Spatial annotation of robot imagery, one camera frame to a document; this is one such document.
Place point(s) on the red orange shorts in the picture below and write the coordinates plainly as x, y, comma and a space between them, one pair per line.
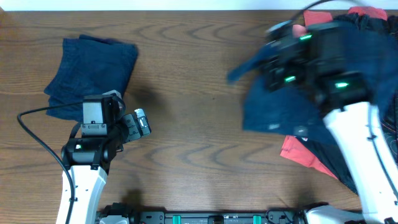
292, 148

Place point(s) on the black patterned shorts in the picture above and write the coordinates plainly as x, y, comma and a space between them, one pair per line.
330, 156

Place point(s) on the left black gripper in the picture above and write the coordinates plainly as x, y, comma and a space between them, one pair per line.
134, 132

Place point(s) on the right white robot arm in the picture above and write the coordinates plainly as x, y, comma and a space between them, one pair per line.
329, 84

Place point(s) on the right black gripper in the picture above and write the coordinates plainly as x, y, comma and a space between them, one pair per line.
271, 72

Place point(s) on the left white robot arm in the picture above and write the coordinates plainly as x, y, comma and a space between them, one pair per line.
87, 157

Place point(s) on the navy shorts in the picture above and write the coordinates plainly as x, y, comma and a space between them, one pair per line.
286, 110
91, 66

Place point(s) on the folded navy shorts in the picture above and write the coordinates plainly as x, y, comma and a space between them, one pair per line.
91, 66

